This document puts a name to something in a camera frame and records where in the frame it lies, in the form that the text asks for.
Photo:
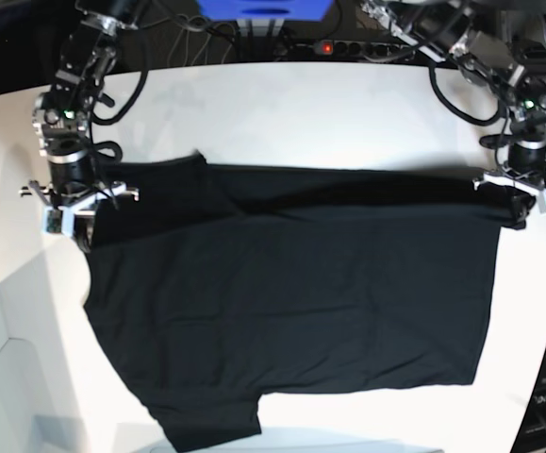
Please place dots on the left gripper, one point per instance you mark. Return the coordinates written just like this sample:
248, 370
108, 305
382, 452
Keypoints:
525, 171

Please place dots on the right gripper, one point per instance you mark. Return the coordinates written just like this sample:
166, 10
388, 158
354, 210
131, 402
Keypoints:
75, 193

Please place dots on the black T-shirt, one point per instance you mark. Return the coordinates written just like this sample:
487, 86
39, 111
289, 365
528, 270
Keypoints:
225, 283

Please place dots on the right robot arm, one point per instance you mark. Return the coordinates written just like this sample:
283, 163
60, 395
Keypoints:
63, 118

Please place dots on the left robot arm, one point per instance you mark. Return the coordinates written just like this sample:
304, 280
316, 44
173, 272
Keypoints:
445, 31

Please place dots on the black power strip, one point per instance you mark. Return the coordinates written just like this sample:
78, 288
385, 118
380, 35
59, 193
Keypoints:
335, 50

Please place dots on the blue plastic box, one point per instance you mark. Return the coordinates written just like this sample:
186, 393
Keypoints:
299, 10

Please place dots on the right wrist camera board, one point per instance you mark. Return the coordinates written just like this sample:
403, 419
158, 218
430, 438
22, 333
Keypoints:
57, 222

